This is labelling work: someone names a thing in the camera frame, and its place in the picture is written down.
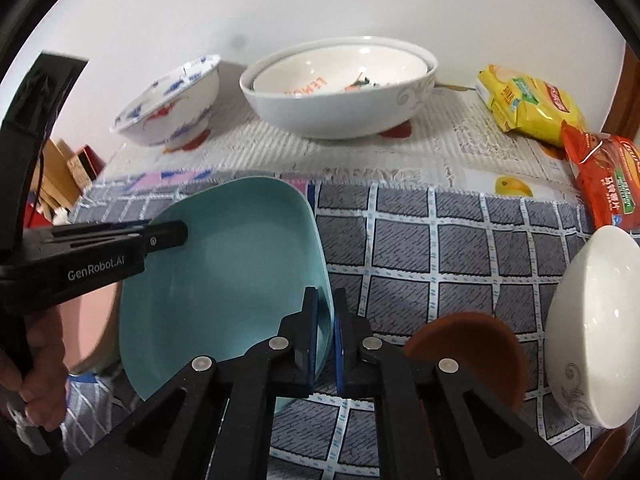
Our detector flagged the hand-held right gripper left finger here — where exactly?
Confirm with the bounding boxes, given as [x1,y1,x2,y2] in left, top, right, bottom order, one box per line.
[60,287,321,480]

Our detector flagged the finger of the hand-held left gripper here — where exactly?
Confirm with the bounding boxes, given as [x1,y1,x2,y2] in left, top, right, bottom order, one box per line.
[47,220,189,261]

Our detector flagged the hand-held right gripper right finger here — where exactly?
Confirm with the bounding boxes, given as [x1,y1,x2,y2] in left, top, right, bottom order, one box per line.
[332,287,583,480]

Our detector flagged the teal plastic bowl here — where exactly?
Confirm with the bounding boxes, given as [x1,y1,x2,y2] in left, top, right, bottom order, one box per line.
[119,176,335,416]

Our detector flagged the person's left hand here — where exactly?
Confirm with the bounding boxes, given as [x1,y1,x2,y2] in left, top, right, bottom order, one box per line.
[0,305,69,432]

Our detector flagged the pink bowl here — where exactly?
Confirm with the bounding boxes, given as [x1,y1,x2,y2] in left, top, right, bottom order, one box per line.
[60,280,124,376]

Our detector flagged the wooden boards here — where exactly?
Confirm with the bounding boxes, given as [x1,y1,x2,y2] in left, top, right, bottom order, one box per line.
[36,137,83,211]

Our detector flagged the red box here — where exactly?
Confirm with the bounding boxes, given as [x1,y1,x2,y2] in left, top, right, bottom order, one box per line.
[75,144,107,176]

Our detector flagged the brown bowl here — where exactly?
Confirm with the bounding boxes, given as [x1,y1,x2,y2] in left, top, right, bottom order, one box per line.
[582,425,632,476]
[402,312,529,411]

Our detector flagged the grey checked tablecloth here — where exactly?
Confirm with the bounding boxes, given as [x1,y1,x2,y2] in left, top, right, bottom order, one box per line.
[62,180,601,480]

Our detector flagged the white bowl with blue flowers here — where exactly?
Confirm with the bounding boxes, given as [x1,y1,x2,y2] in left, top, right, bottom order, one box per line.
[110,54,222,152]

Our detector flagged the large white bowl grey ornament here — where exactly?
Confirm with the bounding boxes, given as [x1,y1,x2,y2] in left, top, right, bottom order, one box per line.
[239,36,438,141]

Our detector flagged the newspaper print tablecloth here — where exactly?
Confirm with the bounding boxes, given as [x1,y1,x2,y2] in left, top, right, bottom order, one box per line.
[95,60,596,206]

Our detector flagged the white bowl with orange print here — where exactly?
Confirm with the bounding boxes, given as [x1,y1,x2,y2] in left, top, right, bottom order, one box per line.
[251,45,430,97]

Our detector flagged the white bowl with grey ornament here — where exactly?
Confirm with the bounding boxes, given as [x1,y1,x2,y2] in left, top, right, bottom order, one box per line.
[544,225,640,430]

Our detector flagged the yellow snack packet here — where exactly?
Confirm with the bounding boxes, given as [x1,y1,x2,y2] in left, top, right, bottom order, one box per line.
[475,64,587,147]

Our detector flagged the orange snack packet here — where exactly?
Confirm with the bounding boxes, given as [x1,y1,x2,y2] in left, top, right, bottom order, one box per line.
[560,122,640,233]

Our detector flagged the wooden door frame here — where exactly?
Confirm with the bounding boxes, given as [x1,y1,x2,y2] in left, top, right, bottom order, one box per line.
[600,42,640,137]

